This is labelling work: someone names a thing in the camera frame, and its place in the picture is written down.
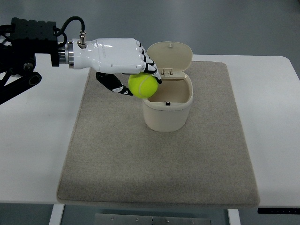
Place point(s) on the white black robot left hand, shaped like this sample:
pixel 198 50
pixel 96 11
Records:
pixel 110 56

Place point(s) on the yellow-green tennis ball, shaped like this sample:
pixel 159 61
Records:
pixel 142 85

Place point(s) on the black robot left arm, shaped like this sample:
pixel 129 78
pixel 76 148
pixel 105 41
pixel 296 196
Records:
pixel 21 40

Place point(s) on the cream bin with open lid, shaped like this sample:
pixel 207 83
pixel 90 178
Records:
pixel 168 109

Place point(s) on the beige felt mat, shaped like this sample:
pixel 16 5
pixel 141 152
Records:
pixel 113 157

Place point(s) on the white left table leg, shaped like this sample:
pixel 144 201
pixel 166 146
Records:
pixel 56 214

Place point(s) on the white table leg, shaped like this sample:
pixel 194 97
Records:
pixel 56 214
pixel 234 217

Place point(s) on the white right table leg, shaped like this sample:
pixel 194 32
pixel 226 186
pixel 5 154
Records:
pixel 234 217

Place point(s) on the black table control panel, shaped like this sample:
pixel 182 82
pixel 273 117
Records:
pixel 279 211

